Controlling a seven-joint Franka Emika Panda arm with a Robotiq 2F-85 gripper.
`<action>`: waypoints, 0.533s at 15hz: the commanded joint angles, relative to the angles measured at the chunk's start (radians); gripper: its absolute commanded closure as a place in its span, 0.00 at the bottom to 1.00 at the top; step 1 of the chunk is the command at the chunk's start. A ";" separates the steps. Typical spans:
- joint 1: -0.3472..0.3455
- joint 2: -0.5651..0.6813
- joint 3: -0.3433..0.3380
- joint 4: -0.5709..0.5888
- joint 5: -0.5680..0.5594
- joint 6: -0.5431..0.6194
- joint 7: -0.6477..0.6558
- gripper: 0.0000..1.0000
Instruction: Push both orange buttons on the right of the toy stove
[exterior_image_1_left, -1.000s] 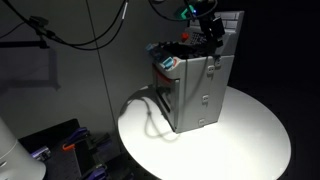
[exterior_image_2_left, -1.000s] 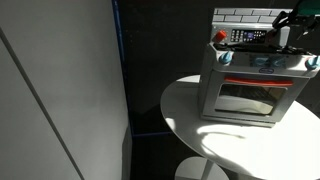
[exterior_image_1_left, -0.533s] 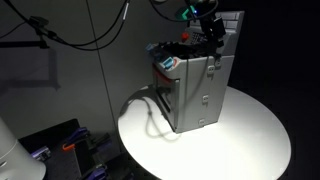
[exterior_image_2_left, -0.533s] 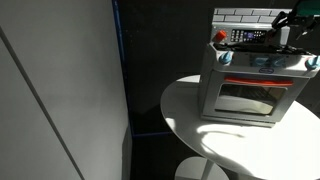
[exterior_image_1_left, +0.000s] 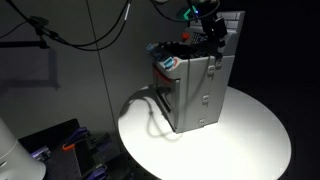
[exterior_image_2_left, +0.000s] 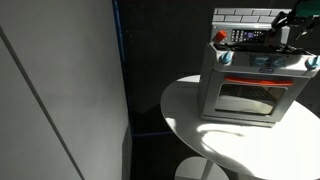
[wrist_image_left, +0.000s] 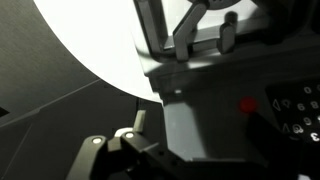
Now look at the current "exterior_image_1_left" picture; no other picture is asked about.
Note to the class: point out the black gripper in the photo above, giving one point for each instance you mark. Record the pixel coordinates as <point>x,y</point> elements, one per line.
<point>213,26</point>

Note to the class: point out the black equipment case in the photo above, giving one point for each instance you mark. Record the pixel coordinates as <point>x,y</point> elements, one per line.
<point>63,160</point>

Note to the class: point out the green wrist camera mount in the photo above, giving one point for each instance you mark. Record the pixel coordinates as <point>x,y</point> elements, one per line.
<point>185,12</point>

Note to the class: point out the black camera stand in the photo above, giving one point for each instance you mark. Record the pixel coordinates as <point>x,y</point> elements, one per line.
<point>30,38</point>

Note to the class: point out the grey toy stove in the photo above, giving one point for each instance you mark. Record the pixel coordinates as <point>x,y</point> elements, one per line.
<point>196,96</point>

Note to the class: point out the grey purple clamp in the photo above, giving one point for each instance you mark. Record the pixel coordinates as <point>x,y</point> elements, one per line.
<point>40,153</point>

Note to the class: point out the black spring clamp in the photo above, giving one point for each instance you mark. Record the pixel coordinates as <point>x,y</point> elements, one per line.
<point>102,140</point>

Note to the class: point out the purple spring clamp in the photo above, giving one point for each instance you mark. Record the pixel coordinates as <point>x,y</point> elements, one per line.
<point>98,173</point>
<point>78,134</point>

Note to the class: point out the black stove keypad panel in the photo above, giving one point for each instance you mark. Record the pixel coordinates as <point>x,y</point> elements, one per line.
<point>197,38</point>

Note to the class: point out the red stove dial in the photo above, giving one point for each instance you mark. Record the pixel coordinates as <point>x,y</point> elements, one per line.
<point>185,36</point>

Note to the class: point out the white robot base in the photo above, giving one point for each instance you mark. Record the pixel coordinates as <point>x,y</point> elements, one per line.
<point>16,156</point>

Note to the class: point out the black burner grate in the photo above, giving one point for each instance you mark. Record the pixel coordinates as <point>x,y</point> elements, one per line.
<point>181,50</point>

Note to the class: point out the blue stove knob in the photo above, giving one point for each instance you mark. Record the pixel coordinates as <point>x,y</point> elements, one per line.
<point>149,46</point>
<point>168,62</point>

